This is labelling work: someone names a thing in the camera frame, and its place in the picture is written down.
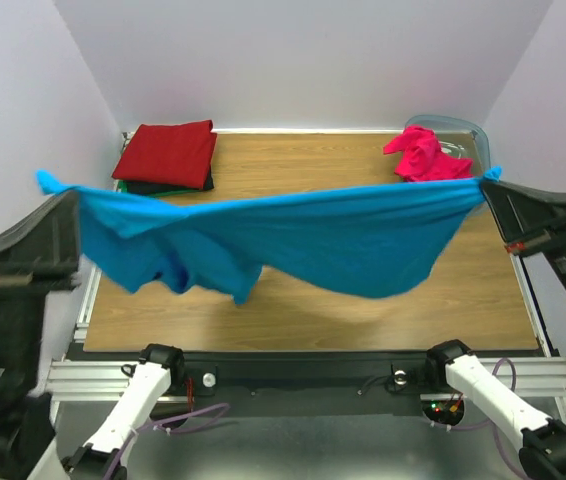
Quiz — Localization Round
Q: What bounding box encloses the clear plastic bin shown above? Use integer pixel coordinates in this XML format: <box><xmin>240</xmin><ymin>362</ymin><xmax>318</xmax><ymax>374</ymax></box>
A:
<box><xmin>404</xmin><ymin>114</ymin><xmax>492</xmax><ymax>176</ymax></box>

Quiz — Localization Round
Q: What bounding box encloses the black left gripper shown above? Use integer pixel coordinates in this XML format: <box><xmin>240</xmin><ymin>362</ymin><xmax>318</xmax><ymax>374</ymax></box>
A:
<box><xmin>0</xmin><ymin>176</ymin><xmax>89</xmax><ymax>385</ymax></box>

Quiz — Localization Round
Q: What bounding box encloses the blue t-shirt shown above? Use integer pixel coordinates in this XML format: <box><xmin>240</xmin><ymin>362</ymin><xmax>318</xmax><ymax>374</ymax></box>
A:
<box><xmin>35</xmin><ymin>165</ymin><xmax>504</xmax><ymax>306</ymax></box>

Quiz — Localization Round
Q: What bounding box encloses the purple cable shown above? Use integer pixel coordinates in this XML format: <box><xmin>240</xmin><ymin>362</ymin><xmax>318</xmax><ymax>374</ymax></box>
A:
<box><xmin>432</xmin><ymin>357</ymin><xmax>529</xmax><ymax>480</ymax></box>
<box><xmin>107</xmin><ymin>402</ymin><xmax>232</xmax><ymax>480</ymax></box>

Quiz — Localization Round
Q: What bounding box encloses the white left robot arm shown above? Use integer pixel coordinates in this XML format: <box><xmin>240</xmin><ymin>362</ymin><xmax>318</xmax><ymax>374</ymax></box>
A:
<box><xmin>0</xmin><ymin>192</ymin><xmax>186</xmax><ymax>479</ymax></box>

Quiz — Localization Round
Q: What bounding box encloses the pink crumpled t-shirt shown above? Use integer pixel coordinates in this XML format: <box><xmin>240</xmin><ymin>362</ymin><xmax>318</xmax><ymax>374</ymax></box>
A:
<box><xmin>383</xmin><ymin>125</ymin><xmax>473</xmax><ymax>183</ymax></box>

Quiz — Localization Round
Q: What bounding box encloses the red folded t-shirt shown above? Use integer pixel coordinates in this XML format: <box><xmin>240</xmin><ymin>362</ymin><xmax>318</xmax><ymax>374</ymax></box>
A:
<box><xmin>112</xmin><ymin>120</ymin><xmax>217</xmax><ymax>189</ymax></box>

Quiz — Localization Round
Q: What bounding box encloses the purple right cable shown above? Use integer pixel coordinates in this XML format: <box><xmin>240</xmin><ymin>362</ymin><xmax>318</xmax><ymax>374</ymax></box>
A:
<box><xmin>432</xmin><ymin>357</ymin><xmax>529</xmax><ymax>480</ymax></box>

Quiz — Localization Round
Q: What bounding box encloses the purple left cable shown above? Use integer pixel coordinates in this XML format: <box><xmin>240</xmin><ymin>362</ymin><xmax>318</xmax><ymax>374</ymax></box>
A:
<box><xmin>107</xmin><ymin>402</ymin><xmax>232</xmax><ymax>480</ymax></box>

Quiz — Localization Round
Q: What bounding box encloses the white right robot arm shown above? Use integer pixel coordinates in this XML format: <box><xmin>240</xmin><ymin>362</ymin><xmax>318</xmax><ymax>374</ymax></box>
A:
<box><xmin>423</xmin><ymin>180</ymin><xmax>566</xmax><ymax>479</ymax></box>

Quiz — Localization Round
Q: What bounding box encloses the green folded t-shirt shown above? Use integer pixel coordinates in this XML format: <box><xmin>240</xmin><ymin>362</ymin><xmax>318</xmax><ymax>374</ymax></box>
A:
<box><xmin>118</xmin><ymin>180</ymin><xmax>177</xmax><ymax>197</ymax></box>

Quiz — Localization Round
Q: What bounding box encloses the black folded t-shirt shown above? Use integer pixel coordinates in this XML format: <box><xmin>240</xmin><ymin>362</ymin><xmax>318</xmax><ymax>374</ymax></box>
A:
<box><xmin>119</xmin><ymin>169</ymin><xmax>214</xmax><ymax>197</ymax></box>

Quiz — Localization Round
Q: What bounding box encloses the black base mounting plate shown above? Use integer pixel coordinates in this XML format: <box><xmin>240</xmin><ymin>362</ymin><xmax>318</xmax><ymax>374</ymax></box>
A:
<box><xmin>166</xmin><ymin>350</ymin><xmax>453</xmax><ymax>417</ymax></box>

